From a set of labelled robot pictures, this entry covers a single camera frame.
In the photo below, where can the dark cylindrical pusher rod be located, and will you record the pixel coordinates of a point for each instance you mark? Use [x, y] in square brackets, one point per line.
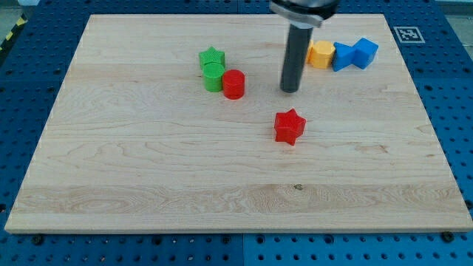
[298, 40]

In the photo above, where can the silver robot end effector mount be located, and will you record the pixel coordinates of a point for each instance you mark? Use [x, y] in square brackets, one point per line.
[304, 13]

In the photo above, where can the red star block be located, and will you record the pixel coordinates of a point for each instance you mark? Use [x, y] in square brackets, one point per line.
[288, 126]

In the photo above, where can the green star block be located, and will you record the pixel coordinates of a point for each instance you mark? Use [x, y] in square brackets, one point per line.
[211, 55]

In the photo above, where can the yellow block behind rod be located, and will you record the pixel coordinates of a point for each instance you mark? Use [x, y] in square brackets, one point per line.
[309, 52]

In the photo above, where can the yellow hexagon block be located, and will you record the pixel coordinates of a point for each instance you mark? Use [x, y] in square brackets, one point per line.
[322, 54]

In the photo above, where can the blue angular block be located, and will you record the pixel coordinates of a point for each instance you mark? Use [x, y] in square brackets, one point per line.
[343, 56]

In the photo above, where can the blue cube block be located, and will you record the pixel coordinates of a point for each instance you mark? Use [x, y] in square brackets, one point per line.
[365, 51]

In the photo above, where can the red cylinder block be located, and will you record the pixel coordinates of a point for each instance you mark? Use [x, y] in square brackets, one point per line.
[233, 84]

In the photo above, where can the green cylinder block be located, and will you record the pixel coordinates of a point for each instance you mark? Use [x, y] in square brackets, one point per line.
[212, 76]

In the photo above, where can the white fiducial marker tag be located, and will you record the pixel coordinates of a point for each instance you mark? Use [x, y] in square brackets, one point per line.
[409, 35]

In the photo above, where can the light wooden board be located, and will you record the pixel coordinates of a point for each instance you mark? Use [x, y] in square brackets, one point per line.
[135, 143]

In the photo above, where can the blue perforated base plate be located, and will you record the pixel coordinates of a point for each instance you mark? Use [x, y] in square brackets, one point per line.
[34, 69]

